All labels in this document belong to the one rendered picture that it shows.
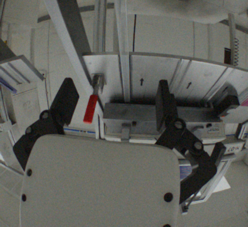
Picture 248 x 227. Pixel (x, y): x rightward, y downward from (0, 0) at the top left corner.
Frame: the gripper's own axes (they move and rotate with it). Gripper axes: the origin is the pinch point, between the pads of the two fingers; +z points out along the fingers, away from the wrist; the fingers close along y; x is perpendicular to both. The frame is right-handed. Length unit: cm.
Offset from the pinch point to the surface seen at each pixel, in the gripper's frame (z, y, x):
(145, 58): 11.7, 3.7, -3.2
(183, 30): 183, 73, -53
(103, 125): 15.8, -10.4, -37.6
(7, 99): 29, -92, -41
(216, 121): 8.6, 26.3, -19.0
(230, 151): 6, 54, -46
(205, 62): 11.7, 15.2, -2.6
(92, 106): 5.1, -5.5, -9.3
